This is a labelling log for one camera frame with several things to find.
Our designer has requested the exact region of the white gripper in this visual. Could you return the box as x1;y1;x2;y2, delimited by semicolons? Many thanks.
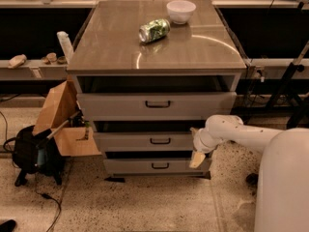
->
189;128;219;168

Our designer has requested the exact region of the grey drawer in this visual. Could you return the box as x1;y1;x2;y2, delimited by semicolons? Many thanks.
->
77;92;237;121
94;131;196;152
103;158;211;176

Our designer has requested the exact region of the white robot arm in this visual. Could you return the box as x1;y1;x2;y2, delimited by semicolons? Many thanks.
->
189;115;309;232

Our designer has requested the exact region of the grey top drawer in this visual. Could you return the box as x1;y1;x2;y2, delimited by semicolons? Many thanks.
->
77;92;237;121

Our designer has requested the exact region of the grey bottom drawer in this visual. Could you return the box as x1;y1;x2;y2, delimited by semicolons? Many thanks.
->
103;158;211;176

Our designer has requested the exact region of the grey drawer cabinet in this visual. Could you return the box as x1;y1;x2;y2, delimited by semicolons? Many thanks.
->
66;0;247;181

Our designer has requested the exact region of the black stand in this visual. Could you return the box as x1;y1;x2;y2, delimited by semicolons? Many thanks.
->
264;41;309;129

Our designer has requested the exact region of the green soda can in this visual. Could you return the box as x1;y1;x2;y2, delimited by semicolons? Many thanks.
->
139;18;170;44

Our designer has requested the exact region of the white bowl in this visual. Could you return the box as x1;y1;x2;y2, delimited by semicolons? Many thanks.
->
166;0;196;24

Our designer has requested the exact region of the black bag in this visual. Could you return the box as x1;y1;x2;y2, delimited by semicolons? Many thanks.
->
13;126;65;187

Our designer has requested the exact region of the white plastic bottle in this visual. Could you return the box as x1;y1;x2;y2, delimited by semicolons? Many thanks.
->
57;31;73;63

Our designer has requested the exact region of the small round brown object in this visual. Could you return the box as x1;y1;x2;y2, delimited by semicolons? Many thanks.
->
46;52;57;63

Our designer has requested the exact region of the beige stone object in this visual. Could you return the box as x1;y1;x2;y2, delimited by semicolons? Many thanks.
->
9;54;27;69

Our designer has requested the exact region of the black floor cable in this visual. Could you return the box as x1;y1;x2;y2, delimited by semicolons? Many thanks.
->
34;172;63;232

